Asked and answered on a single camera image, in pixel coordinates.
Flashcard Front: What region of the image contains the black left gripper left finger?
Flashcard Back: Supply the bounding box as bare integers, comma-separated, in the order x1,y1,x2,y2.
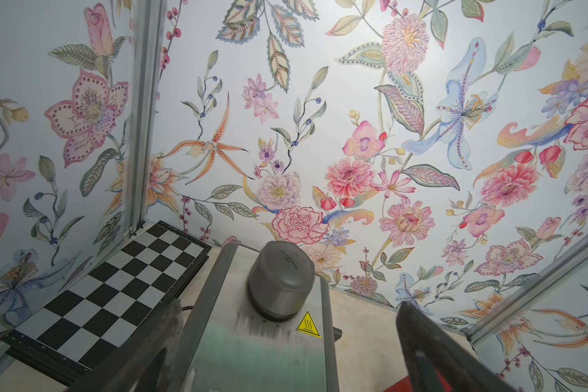
68,299,184,391

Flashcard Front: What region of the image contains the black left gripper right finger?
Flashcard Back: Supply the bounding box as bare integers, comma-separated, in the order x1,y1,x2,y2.
396,302,512,392

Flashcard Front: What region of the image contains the red capsule coffee machine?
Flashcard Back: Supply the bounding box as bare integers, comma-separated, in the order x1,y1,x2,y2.
384,372,452,392

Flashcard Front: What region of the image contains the silver grey coffee machine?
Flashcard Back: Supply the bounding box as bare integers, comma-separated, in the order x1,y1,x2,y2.
169,241,339,391

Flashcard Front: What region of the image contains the black white chessboard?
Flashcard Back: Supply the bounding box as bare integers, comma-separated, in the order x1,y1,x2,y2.
3,221,212,385

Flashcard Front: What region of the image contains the right aluminium corner post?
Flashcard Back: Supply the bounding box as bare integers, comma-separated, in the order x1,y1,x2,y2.
465,235,588,343

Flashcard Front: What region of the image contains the aluminium corner post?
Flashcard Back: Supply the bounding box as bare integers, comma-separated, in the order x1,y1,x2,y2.
465,235,588,343
123,0,168,235

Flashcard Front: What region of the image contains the left aluminium corner post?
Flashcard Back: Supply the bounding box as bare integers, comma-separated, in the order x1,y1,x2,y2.
123,0,168,235

